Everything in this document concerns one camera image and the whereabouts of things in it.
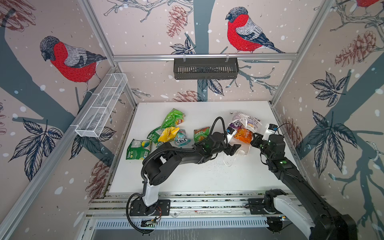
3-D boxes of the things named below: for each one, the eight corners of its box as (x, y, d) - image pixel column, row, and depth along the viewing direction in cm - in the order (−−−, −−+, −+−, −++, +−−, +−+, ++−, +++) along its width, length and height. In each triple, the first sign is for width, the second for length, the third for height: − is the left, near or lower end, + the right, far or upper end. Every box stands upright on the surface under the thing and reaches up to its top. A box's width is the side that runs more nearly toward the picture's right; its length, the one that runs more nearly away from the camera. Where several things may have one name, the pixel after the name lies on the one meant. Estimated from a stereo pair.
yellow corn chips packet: (159, 143, 99) (156, 135, 91) (172, 130, 105) (170, 122, 98) (168, 149, 96) (165, 141, 88) (180, 136, 102) (179, 128, 95)
